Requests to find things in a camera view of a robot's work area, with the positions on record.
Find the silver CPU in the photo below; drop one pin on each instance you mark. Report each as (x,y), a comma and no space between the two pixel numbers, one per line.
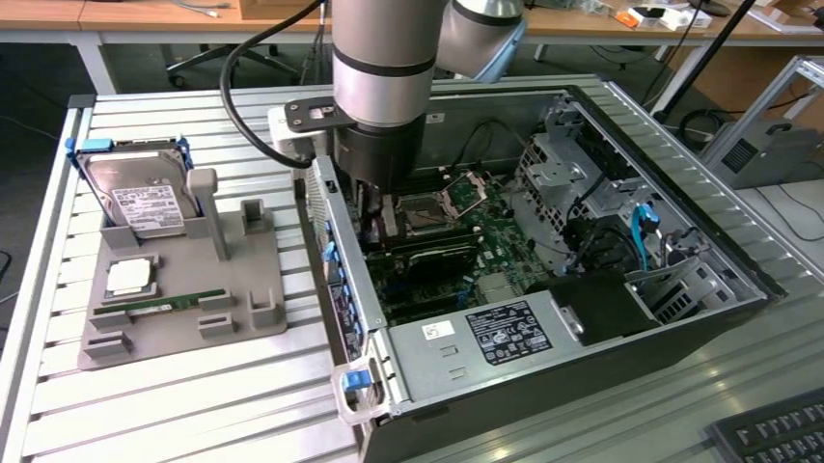
(129,277)

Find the grey power supply unit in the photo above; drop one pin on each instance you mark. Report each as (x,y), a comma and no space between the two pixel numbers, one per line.
(444,357)

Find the small orange box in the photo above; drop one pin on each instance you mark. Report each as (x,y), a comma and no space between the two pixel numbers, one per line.
(623,18)

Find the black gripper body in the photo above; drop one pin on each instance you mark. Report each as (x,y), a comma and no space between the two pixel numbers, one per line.
(380,154)

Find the green RAM stick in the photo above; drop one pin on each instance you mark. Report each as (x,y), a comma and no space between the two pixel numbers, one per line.
(161,304)

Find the graphics card with black cooler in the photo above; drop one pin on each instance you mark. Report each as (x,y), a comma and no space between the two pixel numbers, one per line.
(432,260)

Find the silver socket cover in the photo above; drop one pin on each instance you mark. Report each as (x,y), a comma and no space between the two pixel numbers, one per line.
(467,190)

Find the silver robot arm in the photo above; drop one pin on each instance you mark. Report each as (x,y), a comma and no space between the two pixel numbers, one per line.
(386,62)

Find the silver chipset heatsink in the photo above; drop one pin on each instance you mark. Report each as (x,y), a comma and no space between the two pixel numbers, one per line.
(499,285)

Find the hard disk in blue carrier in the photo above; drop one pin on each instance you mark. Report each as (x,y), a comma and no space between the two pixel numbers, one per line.
(103,169)

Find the black office chair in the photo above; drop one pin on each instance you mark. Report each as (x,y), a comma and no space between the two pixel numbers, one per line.
(258,55)

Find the CPU socket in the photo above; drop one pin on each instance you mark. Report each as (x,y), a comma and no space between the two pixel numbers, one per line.
(425,214)

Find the blue case latch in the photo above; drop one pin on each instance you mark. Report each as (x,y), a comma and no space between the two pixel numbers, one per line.
(354,381)

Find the green motherboard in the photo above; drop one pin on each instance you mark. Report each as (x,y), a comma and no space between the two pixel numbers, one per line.
(503,241)

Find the grey computer tower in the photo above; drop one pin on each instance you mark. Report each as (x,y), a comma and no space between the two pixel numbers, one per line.
(772,154)

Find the black stand pole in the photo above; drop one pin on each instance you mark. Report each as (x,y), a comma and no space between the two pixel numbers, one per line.
(712,48)

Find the grey parts rack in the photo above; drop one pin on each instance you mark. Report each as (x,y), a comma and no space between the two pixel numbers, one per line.
(193,270)

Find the silver disk bay cage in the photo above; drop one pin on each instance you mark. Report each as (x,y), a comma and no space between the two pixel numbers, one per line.
(553,169)

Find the silver slotted drive bracket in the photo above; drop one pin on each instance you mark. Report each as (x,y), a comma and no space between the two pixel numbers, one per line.
(679,289)

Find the black open PC case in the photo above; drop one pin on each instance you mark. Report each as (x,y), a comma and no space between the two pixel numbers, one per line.
(644,366)

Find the white flat box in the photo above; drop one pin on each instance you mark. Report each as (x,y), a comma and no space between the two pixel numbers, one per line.
(686,20)

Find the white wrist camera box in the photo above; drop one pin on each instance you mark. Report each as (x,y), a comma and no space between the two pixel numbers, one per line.
(302,125)

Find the aluminium profile frame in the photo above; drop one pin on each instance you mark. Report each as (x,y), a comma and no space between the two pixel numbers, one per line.
(806,62)

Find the black keyboard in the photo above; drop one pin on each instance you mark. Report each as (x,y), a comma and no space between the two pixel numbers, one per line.
(772,434)

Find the brown cardboard box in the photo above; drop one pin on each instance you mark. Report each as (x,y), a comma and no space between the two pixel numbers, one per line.
(277,9)

